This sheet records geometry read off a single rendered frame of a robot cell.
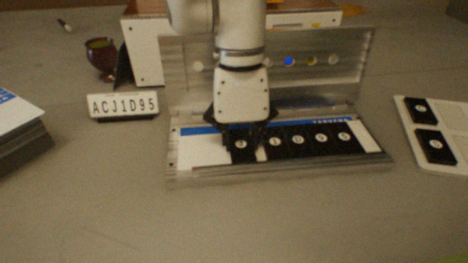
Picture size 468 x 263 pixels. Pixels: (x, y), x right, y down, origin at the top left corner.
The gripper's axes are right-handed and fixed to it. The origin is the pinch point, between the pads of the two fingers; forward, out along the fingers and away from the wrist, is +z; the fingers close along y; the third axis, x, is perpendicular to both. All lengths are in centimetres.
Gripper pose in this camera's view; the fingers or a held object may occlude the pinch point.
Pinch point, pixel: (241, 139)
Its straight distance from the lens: 57.0
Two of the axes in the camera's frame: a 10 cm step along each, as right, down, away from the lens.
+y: 9.9, -0.7, 0.9
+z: 0.2, 8.8, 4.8
